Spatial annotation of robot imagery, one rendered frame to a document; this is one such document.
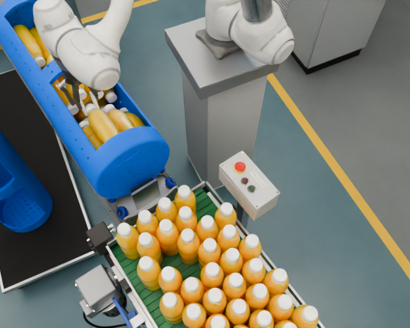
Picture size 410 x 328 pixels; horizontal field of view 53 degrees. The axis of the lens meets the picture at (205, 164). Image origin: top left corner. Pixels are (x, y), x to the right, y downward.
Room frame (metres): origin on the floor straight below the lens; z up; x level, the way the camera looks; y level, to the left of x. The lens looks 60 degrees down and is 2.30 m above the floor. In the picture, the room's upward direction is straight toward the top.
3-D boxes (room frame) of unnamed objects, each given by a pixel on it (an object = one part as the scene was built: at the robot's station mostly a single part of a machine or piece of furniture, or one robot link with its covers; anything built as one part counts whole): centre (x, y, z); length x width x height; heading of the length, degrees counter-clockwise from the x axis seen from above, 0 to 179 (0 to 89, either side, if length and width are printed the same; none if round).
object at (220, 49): (1.31, -0.07, 1.09); 0.22 x 0.18 x 0.06; 32
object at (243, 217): (0.62, -0.15, 0.50); 0.04 x 0.04 x 1.00; 35
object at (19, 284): (1.26, 1.12, 0.08); 1.50 x 0.52 x 0.15; 25
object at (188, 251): (0.43, 0.05, 1.00); 0.07 x 0.07 x 0.19
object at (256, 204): (0.62, -0.15, 1.05); 0.20 x 0.10 x 0.10; 35
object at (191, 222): (0.50, 0.06, 1.00); 0.07 x 0.07 x 0.19
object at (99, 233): (0.48, 0.35, 0.95); 0.10 x 0.07 x 0.10; 125
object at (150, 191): (0.63, 0.21, 0.99); 0.10 x 0.02 x 0.12; 125
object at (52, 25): (0.86, 0.38, 1.53); 0.13 x 0.11 x 0.16; 40
